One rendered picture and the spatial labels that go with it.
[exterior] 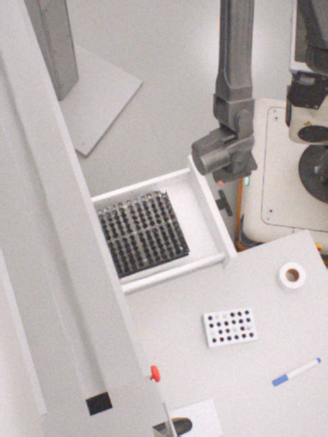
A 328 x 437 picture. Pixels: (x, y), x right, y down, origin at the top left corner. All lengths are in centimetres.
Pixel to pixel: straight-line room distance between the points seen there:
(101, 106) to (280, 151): 83
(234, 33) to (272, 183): 115
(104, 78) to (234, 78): 156
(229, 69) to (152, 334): 71
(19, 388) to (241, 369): 125
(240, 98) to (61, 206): 90
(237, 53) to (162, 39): 172
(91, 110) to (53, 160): 229
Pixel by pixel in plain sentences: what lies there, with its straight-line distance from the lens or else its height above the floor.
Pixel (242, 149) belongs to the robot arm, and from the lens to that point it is 113.
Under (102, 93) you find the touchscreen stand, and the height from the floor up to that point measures 4.
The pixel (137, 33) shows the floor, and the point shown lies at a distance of 279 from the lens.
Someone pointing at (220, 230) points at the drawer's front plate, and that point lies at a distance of 134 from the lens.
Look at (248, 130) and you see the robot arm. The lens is 111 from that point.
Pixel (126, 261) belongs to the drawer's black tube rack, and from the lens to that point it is 133.
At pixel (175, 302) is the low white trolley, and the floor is 76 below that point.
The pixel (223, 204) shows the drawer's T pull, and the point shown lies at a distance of 138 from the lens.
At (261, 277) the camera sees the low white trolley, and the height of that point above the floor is 76.
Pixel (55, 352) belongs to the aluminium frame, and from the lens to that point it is 20.
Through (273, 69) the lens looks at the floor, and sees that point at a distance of 275.
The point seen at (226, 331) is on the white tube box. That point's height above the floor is 76.
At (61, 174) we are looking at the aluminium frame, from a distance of 22.
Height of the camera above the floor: 218
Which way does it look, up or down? 70 degrees down
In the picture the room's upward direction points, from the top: 8 degrees clockwise
